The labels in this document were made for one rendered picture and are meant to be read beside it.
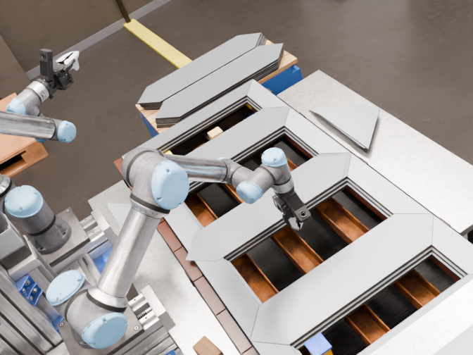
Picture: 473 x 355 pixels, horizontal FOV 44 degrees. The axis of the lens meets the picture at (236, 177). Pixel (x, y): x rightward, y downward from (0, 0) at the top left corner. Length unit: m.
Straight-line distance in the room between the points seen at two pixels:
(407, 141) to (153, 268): 1.16
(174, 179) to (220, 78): 1.51
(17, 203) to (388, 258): 1.25
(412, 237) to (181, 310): 0.89
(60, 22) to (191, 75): 2.87
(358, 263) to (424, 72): 2.35
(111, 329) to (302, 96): 1.62
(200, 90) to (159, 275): 1.01
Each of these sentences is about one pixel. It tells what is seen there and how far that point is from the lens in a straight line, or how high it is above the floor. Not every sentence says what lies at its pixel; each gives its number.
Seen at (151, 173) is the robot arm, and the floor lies 1.49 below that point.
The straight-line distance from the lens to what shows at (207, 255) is 2.13.
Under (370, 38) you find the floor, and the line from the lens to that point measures 4.54.
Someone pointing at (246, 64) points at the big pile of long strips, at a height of 0.85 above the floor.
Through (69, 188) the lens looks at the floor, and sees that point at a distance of 4.25.
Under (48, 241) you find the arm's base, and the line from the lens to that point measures 2.17.
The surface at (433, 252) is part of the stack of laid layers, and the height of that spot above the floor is 0.83.
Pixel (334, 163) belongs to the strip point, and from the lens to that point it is 2.28.
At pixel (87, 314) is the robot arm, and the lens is 1.62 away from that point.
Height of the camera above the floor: 2.41
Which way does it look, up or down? 41 degrees down
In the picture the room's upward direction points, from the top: 22 degrees counter-clockwise
